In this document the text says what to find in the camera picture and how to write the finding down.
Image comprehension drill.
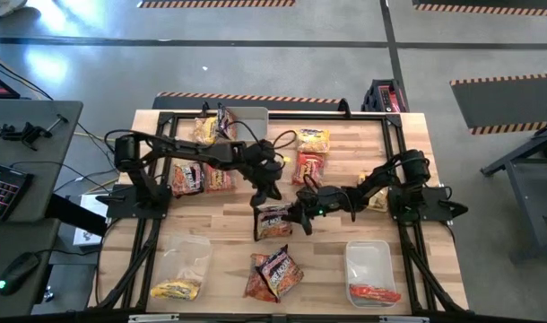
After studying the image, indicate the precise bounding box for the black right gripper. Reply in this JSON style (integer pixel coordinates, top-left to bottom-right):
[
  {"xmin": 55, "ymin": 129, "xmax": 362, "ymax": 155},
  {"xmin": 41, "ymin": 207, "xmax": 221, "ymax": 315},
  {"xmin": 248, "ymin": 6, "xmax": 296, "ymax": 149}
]
[{"xmin": 282, "ymin": 187, "xmax": 349, "ymax": 237}]

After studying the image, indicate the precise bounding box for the person's foot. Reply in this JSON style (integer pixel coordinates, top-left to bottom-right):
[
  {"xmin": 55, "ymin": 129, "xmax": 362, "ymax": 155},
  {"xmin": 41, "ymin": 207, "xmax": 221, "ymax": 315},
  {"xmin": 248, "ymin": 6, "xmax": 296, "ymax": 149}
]
[{"xmin": 0, "ymin": 0, "xmax": 28, "ymax": 18}]

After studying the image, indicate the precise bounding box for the black computer mouse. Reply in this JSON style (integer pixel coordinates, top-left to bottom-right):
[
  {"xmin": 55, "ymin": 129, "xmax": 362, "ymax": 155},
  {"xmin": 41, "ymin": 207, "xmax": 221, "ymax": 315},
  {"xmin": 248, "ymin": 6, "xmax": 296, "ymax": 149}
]
[{"xmin": 0, "ymin": 250, "xmax": 41, "ymax": 297}]

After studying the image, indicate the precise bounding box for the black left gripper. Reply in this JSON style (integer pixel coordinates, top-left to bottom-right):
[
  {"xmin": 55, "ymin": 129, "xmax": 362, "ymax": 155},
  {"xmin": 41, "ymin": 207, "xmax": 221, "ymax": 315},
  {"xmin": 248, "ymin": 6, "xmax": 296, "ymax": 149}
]
[{"xmin": 249, "ymin": 161, "xmax": 287, "ymax": 209}]

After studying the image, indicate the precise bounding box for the white paper sheet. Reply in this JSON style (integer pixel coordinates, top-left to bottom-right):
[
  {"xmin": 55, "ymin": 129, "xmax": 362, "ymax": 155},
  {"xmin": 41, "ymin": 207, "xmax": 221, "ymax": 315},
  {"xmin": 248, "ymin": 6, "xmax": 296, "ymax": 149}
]
[{"xmin": 73, "ymin": 192, "xmax": 109, "ymax": 247}]

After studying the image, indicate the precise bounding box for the dark grey metal table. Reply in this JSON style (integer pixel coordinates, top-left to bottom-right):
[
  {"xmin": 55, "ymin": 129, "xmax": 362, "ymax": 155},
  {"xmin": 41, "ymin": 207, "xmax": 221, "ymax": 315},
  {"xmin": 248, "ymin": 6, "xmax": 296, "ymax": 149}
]
[{"xmin": 479, "ymin": 116, "xmax": 547, "ymax": 264}]

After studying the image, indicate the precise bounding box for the black red equipment case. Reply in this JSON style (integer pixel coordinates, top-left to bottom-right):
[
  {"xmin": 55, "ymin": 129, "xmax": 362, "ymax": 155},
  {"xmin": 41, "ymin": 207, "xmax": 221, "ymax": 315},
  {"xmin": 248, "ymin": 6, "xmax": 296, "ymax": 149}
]
[{"xmin": 360, "ymin": 79, "xmax": 410, "ymax": 113}]

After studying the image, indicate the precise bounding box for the yellow Maruchan noodle pack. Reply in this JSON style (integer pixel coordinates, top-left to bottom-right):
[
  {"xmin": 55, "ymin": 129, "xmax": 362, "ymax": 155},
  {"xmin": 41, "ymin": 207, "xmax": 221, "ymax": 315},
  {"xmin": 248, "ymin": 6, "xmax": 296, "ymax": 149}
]
[
  {"xmin": 357, "ymin": 172, "xmax": 390, "ymax": 213},
  {"xmin": 193, "ymin": 116, "xmax": 220, "ymax": 145},
  {"xmin": 150, "ymin": 278, "xmax": 202, "ymax": 301},
  {"xmin": 296, "ymin": 127, "xmax": 332, "ymax": 155}
]

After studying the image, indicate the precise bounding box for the black fire noodle pack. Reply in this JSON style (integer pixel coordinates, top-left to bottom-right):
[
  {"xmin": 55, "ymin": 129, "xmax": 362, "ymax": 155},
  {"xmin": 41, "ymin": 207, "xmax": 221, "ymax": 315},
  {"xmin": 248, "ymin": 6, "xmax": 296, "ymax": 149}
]
[
  {"xmin": 215, "ymin": 102, "xmax": 239, "ymax": 141},
  {"xmin": 253, "ymin": 204, "xmax": 295, "ymax": 242},
  {"xmin": 170, "ymin": 161, "xmax": 206, "ymax": 197},
  {"xmin": 255, "ymin": 244, "xmax": 305, "ymax": 301}
]

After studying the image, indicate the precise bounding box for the black hazard-striped floor mat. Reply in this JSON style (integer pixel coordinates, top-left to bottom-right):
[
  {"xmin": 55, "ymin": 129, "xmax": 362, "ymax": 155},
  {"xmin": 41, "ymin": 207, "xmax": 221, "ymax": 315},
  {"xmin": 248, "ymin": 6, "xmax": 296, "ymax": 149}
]
[
  {"xmin": 411, "ymin": 0, "xmax": 547, "ymax": 18},
  {"xmin": 152, "ymin": 91, "xmax": 352, "ymax": 112},
  {"xmin": 136, "ymin": 0, "xmax": 297, "ymax": 9},
  {"xmin": 449, "ymin": 72, "xmax": 547, "ymax": 135}
]

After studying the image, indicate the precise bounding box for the black clamp mount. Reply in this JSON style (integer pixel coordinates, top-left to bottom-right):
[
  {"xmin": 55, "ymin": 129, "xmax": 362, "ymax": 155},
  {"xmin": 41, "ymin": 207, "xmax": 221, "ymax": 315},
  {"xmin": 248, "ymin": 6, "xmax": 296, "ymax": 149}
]
[{"xmin": 0, "ymin": 114, "xmax": 71, "ymax": 152}]

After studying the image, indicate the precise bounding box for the backlit black keyboard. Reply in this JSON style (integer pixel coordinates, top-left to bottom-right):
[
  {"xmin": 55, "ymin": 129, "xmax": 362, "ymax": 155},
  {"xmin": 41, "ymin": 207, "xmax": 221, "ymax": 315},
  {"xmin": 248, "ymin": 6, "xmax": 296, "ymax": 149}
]
[{"xmin": 0, "ymin": 160, "xmax": 35, "ymax": 223}]

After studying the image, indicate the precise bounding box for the grey desk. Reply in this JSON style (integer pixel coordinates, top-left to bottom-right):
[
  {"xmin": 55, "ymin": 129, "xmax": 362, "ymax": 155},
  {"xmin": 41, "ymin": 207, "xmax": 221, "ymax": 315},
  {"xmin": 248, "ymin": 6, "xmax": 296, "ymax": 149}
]
[{"xmin": 0, "ymin": 99, "xmax": 84, "ymax": 315}]

